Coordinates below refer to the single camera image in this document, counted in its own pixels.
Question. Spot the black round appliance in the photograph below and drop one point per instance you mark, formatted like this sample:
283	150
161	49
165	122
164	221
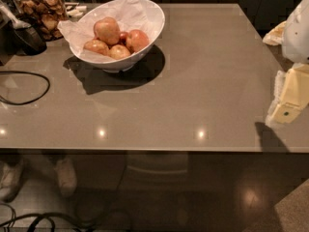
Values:
29	41

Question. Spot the white items behind bowl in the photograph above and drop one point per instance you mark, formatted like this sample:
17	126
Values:
75	10

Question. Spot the large top apple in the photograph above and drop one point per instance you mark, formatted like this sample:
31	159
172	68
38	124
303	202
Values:
107	30

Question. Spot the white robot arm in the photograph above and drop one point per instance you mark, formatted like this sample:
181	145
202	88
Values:
295	44

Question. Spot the front middle apple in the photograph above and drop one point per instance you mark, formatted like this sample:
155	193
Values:
119	52

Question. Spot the small red back apple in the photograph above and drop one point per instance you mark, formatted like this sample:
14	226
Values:
123	36

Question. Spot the front left apple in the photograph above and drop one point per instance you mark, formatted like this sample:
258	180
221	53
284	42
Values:
97	46

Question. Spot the white ceramic bowl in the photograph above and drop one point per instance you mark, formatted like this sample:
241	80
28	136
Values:
128	60

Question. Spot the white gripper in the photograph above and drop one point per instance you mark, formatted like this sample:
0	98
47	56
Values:
296	38

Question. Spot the glass jar of chips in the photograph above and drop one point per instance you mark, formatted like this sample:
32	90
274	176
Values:
47	13

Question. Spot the white tissue paper liner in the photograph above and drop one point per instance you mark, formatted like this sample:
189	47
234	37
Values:
128	12

